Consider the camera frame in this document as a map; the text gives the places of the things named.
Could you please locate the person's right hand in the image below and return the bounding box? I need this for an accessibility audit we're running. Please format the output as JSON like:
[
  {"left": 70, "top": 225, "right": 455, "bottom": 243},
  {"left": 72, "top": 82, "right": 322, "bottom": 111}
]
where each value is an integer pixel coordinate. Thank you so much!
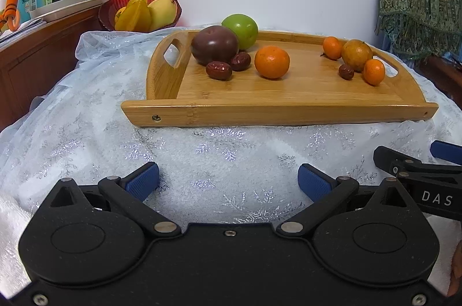
[{"left": 447, "top": 242, "right": 462, "bottom": 296}]

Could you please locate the wooden side table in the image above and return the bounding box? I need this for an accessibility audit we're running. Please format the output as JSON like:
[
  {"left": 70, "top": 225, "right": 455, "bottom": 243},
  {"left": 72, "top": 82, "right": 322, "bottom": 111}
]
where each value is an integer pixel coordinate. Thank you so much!
[{"left": 414, "top": 56, "right": 462, "bottom": 108}]

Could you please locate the orange handled tool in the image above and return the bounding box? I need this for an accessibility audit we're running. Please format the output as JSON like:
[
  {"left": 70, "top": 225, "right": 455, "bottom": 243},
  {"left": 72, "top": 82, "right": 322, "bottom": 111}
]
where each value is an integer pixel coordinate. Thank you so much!
[{"left": 1, "top": 0, "right": 21, "bottom": 31}]

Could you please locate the dark red jujube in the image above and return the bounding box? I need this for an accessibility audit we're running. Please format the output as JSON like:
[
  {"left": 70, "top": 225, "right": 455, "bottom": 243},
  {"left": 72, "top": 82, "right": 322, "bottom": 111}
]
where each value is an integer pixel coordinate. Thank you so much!
[{"left": 230, "top": 51, "right": 252, "bottom": 71}]

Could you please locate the yellow mango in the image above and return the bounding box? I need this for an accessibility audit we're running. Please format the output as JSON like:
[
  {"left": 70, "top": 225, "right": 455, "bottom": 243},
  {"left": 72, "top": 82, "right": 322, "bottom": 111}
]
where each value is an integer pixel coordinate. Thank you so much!
[{"left": 148, "top": 0, "right": 177, "bottom": 31}]

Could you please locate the wooden cabinet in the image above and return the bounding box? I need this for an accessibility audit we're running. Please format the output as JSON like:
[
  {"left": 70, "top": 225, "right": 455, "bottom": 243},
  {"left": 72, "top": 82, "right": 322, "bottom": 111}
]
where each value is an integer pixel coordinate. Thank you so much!
[{"left": 1, "top": 7, "right": 102, "bottom": 128}]

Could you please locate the white rectangular tray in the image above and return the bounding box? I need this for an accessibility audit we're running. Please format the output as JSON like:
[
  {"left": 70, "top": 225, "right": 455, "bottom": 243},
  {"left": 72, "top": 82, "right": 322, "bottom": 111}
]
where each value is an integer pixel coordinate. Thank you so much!
[{"left": 30, "top": 0, "right": 108, "bottom": 23}]

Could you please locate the red jujube partly hidden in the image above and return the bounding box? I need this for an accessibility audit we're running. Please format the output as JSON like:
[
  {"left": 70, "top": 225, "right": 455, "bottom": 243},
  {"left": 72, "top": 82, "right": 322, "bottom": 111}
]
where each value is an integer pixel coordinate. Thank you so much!
[{"left": 338, "top": 64, "right": 355, "bottom": 81}]

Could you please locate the white lace tablecloth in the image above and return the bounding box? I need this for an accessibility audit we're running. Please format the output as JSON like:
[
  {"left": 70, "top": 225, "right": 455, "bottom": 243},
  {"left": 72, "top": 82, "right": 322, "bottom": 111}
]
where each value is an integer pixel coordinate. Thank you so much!
[{"left": 1, "top": 31, "right": 461, "bottom": 297}]

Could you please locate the brownish passion fruit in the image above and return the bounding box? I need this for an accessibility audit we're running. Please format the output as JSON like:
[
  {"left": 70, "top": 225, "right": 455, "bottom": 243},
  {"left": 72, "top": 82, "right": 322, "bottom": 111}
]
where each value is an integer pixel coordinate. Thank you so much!
[{"left": 341, "top": 39, "right": 373, "bottom": 73}]

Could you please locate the green apple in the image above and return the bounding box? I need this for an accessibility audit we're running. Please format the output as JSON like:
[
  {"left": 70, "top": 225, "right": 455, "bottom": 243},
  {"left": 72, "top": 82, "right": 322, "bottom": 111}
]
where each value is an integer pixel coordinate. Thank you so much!
[{"left": 221, "top": 14, "right": 258, "bottom": 50}]

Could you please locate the red fruit bowl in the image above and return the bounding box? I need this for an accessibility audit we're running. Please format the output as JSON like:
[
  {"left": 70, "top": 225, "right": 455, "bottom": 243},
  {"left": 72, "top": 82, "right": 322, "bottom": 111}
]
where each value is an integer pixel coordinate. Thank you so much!
[{"left": 99, "top": 0, "right": 182, "bottom": 33}]

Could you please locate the orange mandarin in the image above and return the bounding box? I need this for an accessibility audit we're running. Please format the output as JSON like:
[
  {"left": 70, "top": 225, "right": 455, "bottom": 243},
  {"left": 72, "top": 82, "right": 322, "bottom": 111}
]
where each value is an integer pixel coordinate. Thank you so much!
[{"left": 254, "top": 46, "right": 290, "bottom": 79}]

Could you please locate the small orange kumquat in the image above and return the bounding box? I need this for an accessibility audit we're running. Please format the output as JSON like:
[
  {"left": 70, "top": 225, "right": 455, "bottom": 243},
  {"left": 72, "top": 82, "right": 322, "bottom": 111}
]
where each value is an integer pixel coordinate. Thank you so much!
[{"left": 323, "top": 36, "right": 342, "bottom": 61}]

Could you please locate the bamboo serving tray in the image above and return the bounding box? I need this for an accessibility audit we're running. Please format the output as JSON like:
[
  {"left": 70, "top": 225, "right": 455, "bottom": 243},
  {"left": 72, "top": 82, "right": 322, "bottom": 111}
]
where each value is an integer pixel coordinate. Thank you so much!
[{"left": 121, "top": 29, "right": 439, "bottom": 127}]

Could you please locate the dark purple round fruit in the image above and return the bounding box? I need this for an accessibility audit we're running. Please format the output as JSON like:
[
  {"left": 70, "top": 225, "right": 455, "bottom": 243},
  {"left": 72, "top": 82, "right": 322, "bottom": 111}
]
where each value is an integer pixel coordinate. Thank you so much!
[{"left": 190, "top": 25, "right": 239, "bottom": 66}]

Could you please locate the yellow starfruit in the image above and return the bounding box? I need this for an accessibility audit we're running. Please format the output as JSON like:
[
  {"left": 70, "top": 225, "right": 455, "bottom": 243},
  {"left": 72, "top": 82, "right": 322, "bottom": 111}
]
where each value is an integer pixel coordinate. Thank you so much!
[{"left": 114, "top": 0, "right": 151, "bottom": 32}]

